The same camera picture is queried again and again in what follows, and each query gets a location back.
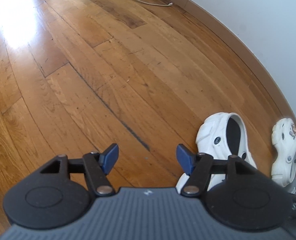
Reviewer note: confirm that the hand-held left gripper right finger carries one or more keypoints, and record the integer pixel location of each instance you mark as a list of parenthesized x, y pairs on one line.
[(184, 157)]

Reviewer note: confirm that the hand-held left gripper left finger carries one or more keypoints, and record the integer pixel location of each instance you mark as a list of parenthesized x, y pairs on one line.
[(110, 157)]

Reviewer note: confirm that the white clog with charms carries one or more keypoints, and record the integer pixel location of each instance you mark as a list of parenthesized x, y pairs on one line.
[(283, 170), (210, 130)]

